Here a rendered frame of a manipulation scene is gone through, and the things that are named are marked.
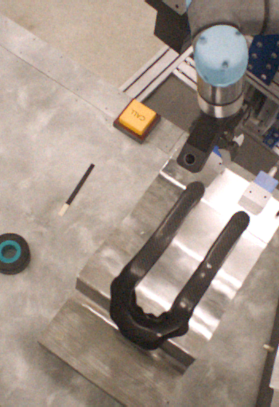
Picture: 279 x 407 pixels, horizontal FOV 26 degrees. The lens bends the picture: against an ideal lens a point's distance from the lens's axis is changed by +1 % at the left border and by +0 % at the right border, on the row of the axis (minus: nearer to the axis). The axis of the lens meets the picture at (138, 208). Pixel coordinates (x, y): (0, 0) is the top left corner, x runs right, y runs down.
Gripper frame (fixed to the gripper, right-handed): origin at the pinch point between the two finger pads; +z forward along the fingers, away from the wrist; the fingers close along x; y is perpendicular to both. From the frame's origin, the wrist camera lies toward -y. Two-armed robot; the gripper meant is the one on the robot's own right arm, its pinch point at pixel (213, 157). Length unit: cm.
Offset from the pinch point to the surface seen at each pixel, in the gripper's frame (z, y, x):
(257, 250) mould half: 6.9, -10.0, -16.4
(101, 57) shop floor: 92, 48, 82
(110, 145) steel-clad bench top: 10.7, -5.4, 23.5
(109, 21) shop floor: 93, 64, 90
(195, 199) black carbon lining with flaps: 5.3, -7.6, -0.6
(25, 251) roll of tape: 3.1, -35.8, 21.9
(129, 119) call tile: 8.0, 1.1, 22.6
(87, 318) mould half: 2.6, -39.5, 3.2
